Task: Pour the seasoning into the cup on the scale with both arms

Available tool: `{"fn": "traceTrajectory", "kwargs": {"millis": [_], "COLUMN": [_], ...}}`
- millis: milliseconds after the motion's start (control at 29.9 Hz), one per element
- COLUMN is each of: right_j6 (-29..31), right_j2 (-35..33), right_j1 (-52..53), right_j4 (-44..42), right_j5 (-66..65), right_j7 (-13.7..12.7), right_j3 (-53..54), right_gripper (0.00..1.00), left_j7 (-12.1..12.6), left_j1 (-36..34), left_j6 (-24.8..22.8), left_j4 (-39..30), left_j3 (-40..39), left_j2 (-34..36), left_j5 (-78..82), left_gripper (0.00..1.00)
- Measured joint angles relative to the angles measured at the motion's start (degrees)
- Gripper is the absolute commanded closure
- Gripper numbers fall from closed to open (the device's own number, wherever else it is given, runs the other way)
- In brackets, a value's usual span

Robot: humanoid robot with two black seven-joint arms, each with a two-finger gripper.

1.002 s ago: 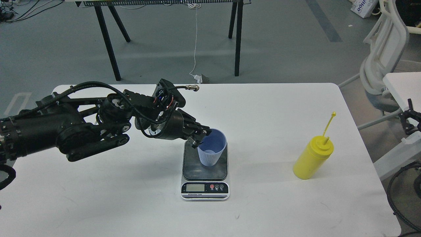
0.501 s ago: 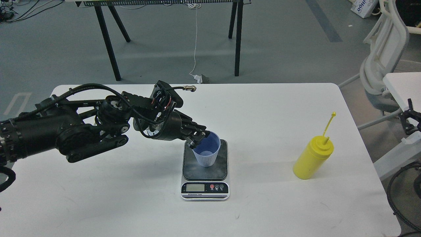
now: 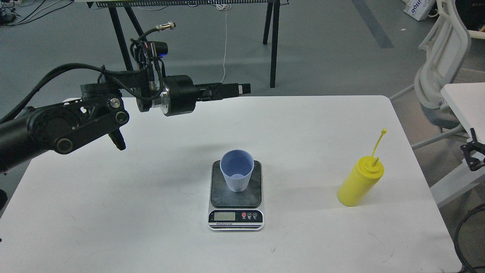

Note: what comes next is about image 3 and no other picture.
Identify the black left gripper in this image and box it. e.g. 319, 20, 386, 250
161, 75, 251, 116

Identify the blue plastic cup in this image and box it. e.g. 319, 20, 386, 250
219, 150, 255, 192

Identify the yellow squeeze bottle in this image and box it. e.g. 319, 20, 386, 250
337, 128, 387, 206

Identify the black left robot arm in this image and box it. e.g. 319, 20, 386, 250
0, 60, 251, 174

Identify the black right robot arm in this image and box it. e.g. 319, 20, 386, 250
453, 127, 485, 273

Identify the digital kitchen scale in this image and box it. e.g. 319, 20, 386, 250
208, 161, 265, 232

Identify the black trestle table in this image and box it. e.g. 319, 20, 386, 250
86, 0, 291, 88

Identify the white cardboard box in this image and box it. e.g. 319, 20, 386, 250
403, 0, 436, 21

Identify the white office chair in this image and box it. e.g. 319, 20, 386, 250
390, 0, 471, 150

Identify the white side table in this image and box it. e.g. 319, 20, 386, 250
429, 82, 485, 208

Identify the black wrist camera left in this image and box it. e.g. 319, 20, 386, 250
129, 21, 176, 70

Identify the white hanging cable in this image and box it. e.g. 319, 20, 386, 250
217, 3, 229, 85

